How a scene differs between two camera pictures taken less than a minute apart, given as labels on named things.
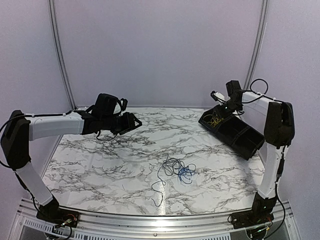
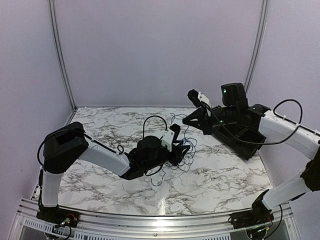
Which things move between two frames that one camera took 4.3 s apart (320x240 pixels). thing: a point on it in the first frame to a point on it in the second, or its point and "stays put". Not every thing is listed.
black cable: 173,166 to 186,161
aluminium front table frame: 99,226 stays put
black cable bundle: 157,191 to 151,182
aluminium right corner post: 257,44 stays put
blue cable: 187,172 to 189,155
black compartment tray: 238,136 stays put
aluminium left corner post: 52,4 stays put
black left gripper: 128,124 to 182,148
